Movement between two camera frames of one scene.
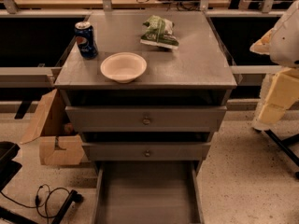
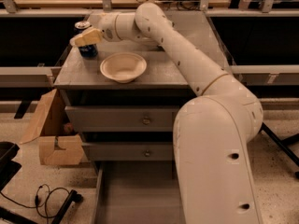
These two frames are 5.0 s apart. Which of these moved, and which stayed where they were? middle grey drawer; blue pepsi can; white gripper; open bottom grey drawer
Moved: white gripper
Stayed: blue pepsi can; open bottom grey drawer; middle grey drawer
